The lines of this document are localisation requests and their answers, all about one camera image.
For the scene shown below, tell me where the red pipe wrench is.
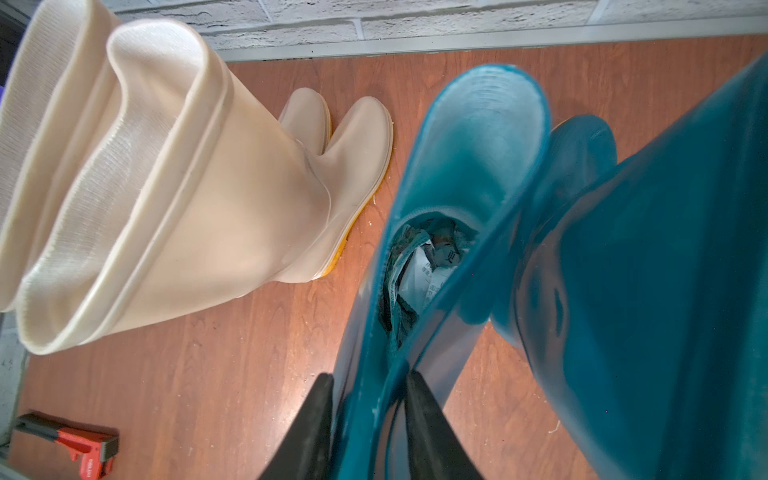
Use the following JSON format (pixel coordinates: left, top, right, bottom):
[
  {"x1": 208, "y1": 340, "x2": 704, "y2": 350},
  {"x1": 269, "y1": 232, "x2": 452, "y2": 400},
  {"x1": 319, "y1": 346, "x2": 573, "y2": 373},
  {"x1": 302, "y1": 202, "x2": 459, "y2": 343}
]
[{"x1": 14, "y1": 413, "x2": 119, "y2": 480}]

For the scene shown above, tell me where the teal rain boot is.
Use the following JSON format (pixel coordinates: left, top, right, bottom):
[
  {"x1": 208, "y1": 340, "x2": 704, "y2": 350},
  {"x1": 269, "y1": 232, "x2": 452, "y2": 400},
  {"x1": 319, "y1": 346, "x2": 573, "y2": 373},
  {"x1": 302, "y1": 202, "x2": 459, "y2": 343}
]
[
  {"x1": 494, "y1": 58, "x2": 767, "y2": 479},
  {"x1": 330, "y1": 65, "x2": 617, "y2": 479}
]

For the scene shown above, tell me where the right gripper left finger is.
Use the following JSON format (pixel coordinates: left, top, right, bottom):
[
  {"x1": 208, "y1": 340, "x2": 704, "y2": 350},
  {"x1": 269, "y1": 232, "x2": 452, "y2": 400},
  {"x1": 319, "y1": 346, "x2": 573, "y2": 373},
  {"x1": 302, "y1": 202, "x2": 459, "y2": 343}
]
[{"x1": 260, "y1": 373, "x2": 334, "y2": 480}]

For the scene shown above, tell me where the beige rain boot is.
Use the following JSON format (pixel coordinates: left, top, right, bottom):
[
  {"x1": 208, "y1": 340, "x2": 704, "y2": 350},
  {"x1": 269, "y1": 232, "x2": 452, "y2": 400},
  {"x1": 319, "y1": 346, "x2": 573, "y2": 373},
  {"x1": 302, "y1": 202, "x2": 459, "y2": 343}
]
[
  {"x1": 1, "y1": 1, "x2": 331, "y2": 318},
  {"x1": 15, "y1": 20, "x2": 393, "y2": 355}
]

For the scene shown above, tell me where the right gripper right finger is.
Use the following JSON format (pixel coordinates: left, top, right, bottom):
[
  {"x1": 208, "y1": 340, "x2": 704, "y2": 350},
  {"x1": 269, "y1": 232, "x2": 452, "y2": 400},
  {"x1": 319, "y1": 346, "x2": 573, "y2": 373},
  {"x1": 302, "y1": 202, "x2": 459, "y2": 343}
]
[{"x1": 405, "y1": 371, "x2": 483, "y2": 479}]

